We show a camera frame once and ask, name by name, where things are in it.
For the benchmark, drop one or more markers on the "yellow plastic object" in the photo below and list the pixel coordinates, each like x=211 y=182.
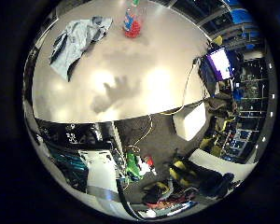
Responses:
x=218 y=40

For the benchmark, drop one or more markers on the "white box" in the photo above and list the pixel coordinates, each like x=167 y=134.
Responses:
x=189 y=121

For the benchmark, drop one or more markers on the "light blue crumpled cloth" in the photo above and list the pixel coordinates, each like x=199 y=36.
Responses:
x=74 y=40

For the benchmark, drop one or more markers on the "computer monitor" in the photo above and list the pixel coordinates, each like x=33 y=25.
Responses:
x=220 y=63

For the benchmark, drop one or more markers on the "black and yellow bag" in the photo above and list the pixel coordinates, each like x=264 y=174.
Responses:
x=182 y=172

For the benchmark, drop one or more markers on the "green bag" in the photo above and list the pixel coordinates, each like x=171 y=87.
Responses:
x=132 y=165

